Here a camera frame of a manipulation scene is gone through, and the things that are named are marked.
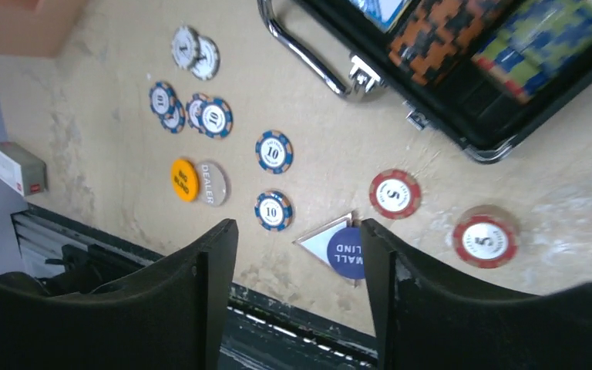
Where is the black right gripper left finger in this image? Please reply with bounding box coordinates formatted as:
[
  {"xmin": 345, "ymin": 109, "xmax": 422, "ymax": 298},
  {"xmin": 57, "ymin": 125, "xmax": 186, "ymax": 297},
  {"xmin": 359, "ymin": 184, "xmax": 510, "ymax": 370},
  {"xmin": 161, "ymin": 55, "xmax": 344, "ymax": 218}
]
[{"xmin": 0, "ymin": 219, "xmax": 238, "ymax": 369}]

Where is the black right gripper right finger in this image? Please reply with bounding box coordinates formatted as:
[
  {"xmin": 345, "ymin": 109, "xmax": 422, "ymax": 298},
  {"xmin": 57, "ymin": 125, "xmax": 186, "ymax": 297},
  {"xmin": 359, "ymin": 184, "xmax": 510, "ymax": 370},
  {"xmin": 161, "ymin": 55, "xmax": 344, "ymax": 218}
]
[{"xmin": 360, "ymin": 219, "xmax": 592, "ymax": 369}]

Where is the red 5 chip stack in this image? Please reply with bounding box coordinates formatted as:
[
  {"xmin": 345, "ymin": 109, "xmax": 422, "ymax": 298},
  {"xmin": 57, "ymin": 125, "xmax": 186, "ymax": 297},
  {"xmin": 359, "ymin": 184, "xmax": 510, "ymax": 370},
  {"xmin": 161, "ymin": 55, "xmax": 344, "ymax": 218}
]
[
  {"xmin": 368, "ymin": 169, "xmax": 422, "ymax": 220},
  {"xmin": 452, "ymin": 204, "xmax": 520, "ymax": 269}
]

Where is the blue small blind button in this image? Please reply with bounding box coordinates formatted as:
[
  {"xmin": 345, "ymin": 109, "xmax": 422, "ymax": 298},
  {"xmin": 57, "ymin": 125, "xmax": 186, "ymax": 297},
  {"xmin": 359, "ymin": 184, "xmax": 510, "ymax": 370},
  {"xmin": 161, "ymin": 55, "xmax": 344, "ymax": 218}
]
[{"xmin": 327, "ymin": 227, "xmax": 365, "ymax": 280}]

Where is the clear triangle card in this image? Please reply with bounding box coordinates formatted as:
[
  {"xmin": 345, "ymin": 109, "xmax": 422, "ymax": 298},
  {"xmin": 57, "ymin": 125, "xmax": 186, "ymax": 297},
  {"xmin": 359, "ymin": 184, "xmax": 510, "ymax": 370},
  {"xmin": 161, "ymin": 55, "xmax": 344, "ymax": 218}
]
[{"xmin": 292, "ymin": 212, "xmax": 353, "ymax": 267}]

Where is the yellow big blind button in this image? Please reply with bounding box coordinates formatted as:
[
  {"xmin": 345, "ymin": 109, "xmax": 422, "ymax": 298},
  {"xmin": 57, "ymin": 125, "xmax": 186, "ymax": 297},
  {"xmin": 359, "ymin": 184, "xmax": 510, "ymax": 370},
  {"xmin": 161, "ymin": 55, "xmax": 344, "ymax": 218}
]
[{"xmin": 171, "ymin": 158, "xmax": 200, "ymax": 202}]

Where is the clear dealer button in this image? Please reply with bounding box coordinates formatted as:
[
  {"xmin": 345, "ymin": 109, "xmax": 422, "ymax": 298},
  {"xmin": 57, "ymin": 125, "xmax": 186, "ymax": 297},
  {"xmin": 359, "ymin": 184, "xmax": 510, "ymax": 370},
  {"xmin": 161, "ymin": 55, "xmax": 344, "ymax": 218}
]
[{"xmin": 196, "ymin": 160, "xmax": 228, "ymax": 207}]

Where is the blue 10 chip lower single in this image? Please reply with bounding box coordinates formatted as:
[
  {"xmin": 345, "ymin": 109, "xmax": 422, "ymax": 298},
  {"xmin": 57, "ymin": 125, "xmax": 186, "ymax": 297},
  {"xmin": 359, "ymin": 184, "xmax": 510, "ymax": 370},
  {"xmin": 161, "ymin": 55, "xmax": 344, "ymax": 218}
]
[{"xmin": 254, "ymin": 190, "xmax": 294, "ymax": 231}]

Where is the blue 10 chip single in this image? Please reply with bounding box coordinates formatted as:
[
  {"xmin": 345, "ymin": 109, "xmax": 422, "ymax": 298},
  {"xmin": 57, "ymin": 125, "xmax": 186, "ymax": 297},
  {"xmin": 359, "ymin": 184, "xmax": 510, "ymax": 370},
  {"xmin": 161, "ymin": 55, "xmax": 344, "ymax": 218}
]
[
  {"xmin": 254, "ymin": 190, "xmax": 294, "ymax": 231},
  {"xmin": 255, "ymin": 129, "xmax": 294, "ymax": 175}
]

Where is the blue 10 chip upper single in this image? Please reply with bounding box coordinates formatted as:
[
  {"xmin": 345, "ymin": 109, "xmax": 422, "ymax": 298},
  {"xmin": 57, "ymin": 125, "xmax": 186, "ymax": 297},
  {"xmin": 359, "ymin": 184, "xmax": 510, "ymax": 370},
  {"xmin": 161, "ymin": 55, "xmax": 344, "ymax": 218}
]
[{"xmin": 255, "ymin": 129, "xmax": 294, "ymax": 175}]

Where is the blue 10 chip under left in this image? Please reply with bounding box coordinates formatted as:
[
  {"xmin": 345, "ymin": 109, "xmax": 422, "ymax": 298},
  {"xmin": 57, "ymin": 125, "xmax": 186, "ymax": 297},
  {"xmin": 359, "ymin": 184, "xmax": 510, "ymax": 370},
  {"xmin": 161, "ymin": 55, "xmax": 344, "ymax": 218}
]
[{"xmin": 160, "ymin": 100, "xmax": 186, "ymax": 134}]

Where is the blue 10 chip under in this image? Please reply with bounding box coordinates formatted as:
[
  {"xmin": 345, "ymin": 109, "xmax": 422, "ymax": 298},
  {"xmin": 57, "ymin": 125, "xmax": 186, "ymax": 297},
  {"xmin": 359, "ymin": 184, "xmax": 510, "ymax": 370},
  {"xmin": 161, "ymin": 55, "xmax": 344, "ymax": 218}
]
[
  {"xmin": 160, "ymin": 100, "xmax": 186, "ymax": 134},
  {"xmin": 186, "ymin": 92, "xmax": 209, "ymax": 134}
]

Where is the blue 10 chip under middle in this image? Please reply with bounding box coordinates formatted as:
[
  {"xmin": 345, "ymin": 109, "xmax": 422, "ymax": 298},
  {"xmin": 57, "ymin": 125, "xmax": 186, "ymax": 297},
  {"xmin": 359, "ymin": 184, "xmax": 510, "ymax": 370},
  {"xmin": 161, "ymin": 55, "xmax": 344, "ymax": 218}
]
[{"xmin": 186, "ymin": 92, "xmax": 209, "ymax": 134}]

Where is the blue 10 chip far left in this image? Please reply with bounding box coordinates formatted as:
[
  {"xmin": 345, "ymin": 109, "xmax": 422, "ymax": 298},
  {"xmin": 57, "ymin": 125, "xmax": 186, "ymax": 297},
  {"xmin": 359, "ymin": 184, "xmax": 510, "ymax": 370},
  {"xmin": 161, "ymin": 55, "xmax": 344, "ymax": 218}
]
[{"xmin": 149, "ymin": 81, "xmax": 177, "ymax": 119}]

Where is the small white red box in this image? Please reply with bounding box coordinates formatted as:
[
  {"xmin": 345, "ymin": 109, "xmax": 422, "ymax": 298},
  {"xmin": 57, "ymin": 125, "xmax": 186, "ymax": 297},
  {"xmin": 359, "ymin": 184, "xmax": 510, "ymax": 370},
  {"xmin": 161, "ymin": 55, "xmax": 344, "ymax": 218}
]
[{"xmin": 0, "ymin": 141, "xmax": 47, "ymax": 197}]

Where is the black poker chip case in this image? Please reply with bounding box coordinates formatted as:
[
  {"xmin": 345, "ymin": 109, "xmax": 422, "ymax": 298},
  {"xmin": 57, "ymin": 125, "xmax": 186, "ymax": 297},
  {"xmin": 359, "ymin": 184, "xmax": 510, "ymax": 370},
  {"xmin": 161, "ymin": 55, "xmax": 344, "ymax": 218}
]
[{"xmin": 295, "ymin": 0, "xmax": 592, "ymax": 164}]

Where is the white 1 chip lower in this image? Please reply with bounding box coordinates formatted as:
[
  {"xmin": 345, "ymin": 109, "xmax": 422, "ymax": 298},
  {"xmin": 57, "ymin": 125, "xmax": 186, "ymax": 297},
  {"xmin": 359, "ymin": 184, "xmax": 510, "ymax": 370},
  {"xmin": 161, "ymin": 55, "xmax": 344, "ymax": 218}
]
[{"xmin": 190, "ymin": 35, "xmax": 220, "ymax": 81}]

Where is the white 1 chip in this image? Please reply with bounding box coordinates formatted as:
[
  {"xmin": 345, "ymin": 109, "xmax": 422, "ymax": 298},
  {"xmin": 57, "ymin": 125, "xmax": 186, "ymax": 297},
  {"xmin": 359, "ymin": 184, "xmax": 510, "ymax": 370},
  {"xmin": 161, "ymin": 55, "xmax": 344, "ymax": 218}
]
[
  {"xmin": 171, "ymin": 26, "xmax": 200, "ymax": 69},
  {"xmin": 190, "ymin": 35, "xmax": 220, "ymax": 81}
]

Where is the white 1 chip upper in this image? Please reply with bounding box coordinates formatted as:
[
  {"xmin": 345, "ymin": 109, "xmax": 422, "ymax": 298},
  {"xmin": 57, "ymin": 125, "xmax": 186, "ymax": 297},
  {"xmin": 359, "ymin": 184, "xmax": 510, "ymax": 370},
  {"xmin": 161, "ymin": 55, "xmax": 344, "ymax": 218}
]
[{"xmin": 171, "ymin": 26, "xmax": 200, "ymax": 69}]

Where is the black orange chip row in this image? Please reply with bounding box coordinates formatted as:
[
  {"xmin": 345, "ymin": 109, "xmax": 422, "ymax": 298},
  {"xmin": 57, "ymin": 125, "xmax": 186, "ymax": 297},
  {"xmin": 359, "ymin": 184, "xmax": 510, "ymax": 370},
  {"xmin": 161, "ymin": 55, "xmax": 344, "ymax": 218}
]
[{"xmin": 388, "ymin": 0, "xmax": 511, "ymax": 86}]

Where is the blue playing card deck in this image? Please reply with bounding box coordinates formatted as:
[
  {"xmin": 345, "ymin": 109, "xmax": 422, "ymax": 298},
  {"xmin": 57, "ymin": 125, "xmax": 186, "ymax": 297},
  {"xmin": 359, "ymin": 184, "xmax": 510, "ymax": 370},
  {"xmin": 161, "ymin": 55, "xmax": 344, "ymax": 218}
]
[{"xmin": 349, "ymin": 0, "xmax": 412, "ymax": 32}]

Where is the peach desk organizer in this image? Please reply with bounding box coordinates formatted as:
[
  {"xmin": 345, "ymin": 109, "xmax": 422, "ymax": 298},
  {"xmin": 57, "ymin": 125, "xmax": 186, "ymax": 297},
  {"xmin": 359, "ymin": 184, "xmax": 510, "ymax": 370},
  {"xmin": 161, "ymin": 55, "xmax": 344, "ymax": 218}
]
[{"xmin": 0, "ymin": 0, "xmax": 88, "ymax": 58}]

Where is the chrome case handle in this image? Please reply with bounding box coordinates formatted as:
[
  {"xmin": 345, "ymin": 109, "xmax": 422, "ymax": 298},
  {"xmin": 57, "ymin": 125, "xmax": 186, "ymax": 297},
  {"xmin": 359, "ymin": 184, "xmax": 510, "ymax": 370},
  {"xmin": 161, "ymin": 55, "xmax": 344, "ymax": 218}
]
[{"xmin": 257, "ymin": 0, "xmax": 387, "ymax": 103}]

